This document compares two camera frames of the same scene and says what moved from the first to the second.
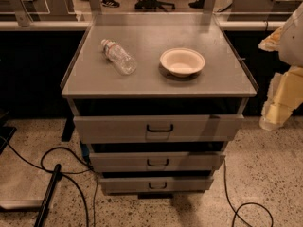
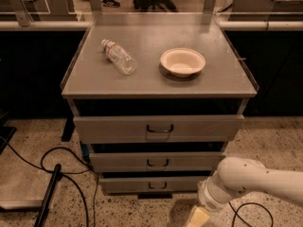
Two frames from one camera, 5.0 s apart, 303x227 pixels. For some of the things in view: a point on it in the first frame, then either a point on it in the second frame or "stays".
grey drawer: (154, 184) stays
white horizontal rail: (238, 25) stays
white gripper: (293, 44) → (206, 195)
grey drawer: (159, 129) stays
